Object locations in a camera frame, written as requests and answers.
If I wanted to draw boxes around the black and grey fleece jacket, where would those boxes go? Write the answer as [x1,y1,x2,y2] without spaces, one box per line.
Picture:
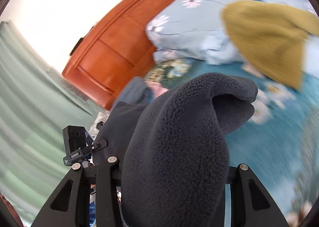
[93,73,258,226]

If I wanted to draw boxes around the green curtain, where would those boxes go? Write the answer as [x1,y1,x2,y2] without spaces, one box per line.
[1,21,101,225]

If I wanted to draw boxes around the teal floral bed blanket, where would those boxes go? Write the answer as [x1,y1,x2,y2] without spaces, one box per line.
[146,58,318,226]

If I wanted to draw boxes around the grey folded garment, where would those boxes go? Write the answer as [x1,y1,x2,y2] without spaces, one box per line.
[111,76,155,108]

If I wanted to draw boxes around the pink folded garment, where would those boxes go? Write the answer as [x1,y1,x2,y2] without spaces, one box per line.
[145,81,168,100]

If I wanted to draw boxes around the orange wooden headboard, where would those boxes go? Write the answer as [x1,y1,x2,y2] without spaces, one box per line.
[62,0,174,110]

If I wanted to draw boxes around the light blue floral duvet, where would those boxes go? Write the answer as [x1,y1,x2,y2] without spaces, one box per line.
[146,0,315,65]

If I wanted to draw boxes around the mustard knitted sweater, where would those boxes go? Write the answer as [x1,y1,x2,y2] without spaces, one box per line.
[222,0,318,90]

